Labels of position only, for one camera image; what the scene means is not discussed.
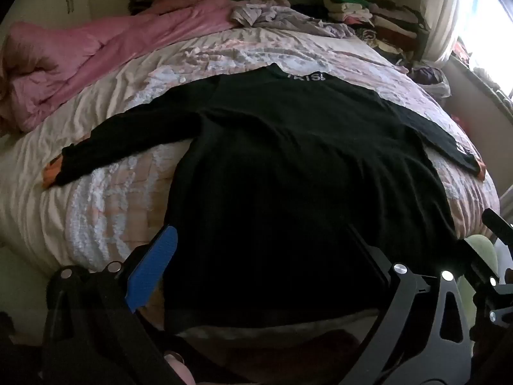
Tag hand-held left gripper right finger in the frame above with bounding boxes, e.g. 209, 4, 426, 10
347, 222, 475, 385

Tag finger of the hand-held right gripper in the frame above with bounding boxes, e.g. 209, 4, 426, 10
470, 244, 513, 331
482, 208, 513, 245

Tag stack of folded clothes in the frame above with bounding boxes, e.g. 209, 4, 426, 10
323, 0, 431, 65

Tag cream bed sheet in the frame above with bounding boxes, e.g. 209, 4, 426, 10
0, 64, 169, 273

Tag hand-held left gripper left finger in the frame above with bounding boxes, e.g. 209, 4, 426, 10
42, 225, 197, 385

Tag plastic bag with clothes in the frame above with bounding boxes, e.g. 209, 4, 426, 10
409, 62, 451, 99

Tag window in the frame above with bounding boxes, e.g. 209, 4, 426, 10
457, 0, 513, 101

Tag crumpled lilac cloth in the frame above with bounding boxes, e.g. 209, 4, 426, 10
230, 2, 355, 39

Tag bed with patterned cover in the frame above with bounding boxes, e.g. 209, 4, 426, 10
68, 26, 501, 273

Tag pink duvet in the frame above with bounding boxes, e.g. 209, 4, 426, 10
0, 0, 241, 133

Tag black long-sleeved sweater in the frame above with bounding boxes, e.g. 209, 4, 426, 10
42, 62, 487, 329

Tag white curtain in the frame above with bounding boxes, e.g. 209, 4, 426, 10
421, 0, 482, 69

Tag dark red cloth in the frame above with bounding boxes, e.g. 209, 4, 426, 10
176, 329, 381, 385

